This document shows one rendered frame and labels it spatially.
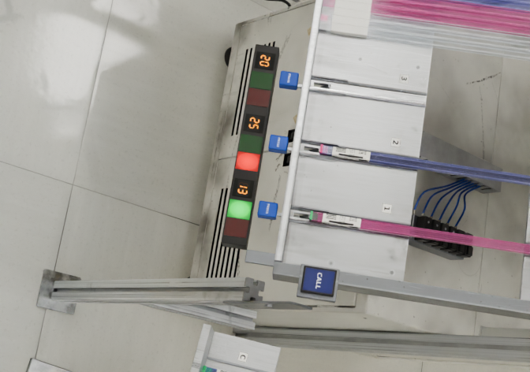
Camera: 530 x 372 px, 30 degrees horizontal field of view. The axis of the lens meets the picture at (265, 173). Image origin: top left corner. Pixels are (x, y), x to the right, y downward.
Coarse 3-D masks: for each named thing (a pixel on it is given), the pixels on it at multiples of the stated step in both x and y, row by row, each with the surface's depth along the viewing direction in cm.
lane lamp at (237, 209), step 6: (234, 204) 157; (240, 204) 157; (246, 204) 157; (228, 210) 157; (234, 210) 157; (240, 210) 157; (246, 210) 157; (228, 216) 157; (234, 216) 157; (240, 216) 157; (246, 216) 157
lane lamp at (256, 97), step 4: (252, 88) 162; (248, 92) 162; (252, 92) 162; (256, 92) 162; (260, 92) 162; (264, 92) 162; (268, 92) 162; (248, 96) 162; (252, 96) 162; (256, 96) 162; (260, 96) 162; (264, 96) 162; (268, 96) 162; (248, 100) 162; (252, 100) 162; (256, 100) 162; (260, 100) 162; (264, 100) 162; (268, 100) 162; (248, 104) 162; (252, 104) 162; (256, 104) 162; (260, 104) 162; (264, 104) 162; (268, 104) 162
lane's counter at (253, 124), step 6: (246, 114) 161; (252, 114) 161; (246, 120) 161; (252, 120) 161; (258, 120) 161; (264, 120) 161; (246, 126) 161; (252, 126) 161; (258, 126) 161; (258, 132) 160
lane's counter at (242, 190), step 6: (234, 180) 158; (240, 180) 158; (246, 180) 158; (252, 180) 158; (234, 186) 158; (240, 186) 158; (246, 186) 158; (252, 186) 158; (234, 192) 158; (240, 192) 158; (246, 192) 158
